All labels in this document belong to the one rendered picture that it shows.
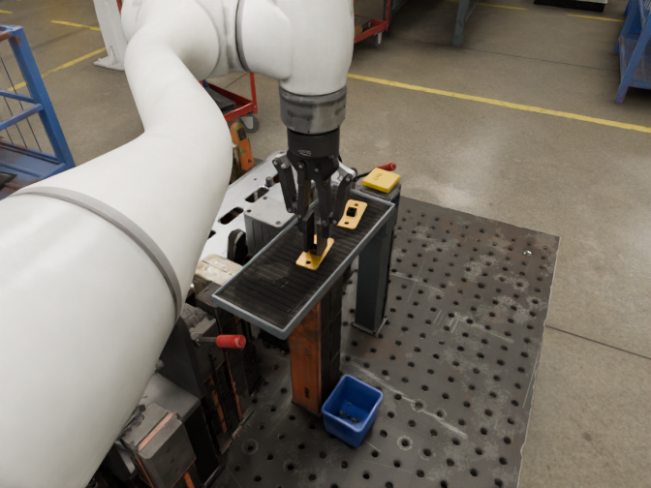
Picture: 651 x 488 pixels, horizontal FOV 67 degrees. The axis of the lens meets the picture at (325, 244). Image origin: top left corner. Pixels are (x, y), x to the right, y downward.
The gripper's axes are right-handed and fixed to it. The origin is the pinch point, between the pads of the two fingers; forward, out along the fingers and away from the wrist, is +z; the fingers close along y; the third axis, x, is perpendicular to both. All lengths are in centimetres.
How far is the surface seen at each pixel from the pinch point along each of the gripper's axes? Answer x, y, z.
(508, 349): 32, 39, 50
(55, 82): 231, -346, 120
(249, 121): 217, -147, 110
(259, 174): 39, -34, 20
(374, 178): 25.7, 2.1, 4.1
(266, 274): -8.1, -5.2, 4.1
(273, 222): 10.2, -13.7, 9.2
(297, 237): 2.4, -4.5, 4.1
